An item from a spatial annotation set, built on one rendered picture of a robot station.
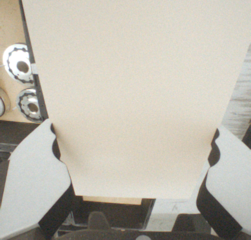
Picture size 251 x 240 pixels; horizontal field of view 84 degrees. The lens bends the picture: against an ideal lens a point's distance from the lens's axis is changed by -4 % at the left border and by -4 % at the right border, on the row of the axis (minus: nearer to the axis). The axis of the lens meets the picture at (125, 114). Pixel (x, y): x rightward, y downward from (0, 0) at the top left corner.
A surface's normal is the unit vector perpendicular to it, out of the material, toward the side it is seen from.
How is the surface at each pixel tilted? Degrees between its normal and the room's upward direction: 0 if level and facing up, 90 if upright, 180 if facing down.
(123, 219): 90
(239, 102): 0
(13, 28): 0
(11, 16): 0
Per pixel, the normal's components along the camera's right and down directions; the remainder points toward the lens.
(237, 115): -0.02, 0.47
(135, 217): 0.08, -0.88
